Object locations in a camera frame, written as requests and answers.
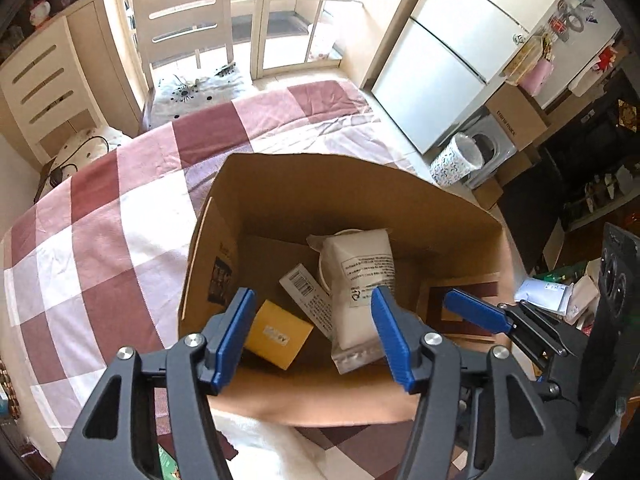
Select woven bead mat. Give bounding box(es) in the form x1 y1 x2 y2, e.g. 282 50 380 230
0 360 23 421

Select cream wooden cabinet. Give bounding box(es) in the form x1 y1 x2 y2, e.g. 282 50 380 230
0 0 146 133

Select grey door mat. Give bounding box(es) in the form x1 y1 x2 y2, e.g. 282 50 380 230
232 10 313 41

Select small brown carton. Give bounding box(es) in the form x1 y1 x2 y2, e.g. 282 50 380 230
471 177 505 211

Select small yellow box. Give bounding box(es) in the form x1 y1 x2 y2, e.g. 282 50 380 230
243 300 314 371

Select white red figurine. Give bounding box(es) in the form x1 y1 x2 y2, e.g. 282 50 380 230
27 0 53 26

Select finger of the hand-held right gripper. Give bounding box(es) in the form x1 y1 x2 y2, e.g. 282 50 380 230
444 289 571 361

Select white refrigerator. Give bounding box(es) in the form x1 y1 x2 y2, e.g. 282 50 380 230
370 0 591 156

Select pink gift bag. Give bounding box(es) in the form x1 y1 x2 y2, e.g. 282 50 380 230
517 57 556 96

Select cream slotted dining chair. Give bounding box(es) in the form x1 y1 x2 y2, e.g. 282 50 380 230
122 0 251 131
0 14 108 171

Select yellow hanging bag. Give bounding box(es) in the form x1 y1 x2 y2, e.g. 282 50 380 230
505 35 551 86

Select hanging tape rolls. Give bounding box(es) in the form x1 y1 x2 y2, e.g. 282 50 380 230
547 0 586 41

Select white mailing envelope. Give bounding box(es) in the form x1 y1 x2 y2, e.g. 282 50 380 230
515 277 573 318

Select white dotted seat cushion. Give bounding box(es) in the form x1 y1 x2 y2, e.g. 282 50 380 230
50 127 126 196

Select dark cabinet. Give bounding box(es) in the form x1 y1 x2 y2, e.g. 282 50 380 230
500 65 640 271

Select white packet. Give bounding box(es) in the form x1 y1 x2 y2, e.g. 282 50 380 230
306 227 401 375

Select white flower print cushion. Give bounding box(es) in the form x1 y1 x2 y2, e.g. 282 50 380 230
150 62 256 126

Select white patterned waste bin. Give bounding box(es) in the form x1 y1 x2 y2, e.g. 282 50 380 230
430 132 483 188

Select brown printed storage carton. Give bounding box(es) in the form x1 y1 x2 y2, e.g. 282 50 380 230
482 82 551 153

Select red white checked tablecloth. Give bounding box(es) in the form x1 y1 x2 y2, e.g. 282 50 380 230
0 79 431 480

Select brown cardboard box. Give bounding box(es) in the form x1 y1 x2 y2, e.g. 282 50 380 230
177 151 523 428

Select small white printed box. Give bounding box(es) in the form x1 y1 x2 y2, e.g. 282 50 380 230
279 263 335 342

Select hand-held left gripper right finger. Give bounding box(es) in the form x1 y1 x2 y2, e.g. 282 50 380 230
370 285 576 480

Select small grey washing machine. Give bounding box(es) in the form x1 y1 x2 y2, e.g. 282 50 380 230
462 115 518 191

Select white framed balcony door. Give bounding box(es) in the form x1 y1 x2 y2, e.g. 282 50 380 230
100 0 431 81

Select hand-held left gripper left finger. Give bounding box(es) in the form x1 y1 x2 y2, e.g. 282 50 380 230
50 287 257 480

